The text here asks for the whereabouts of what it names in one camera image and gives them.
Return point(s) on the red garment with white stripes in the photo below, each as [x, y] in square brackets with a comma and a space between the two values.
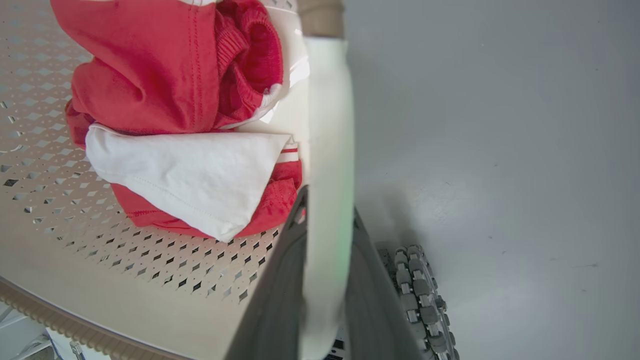
[150, 65]

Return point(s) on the white cloth garment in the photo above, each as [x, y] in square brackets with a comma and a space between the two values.
[195, 175]

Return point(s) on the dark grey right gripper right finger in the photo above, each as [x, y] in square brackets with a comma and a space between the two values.
[372, 310]

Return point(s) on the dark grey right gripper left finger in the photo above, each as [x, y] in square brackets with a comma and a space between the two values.
[277, 300]

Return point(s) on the beige perforated laundry basket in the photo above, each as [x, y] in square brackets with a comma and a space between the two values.
[125, 280]

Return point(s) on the grey roller robot wheel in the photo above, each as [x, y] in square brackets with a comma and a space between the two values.
[422, 300]

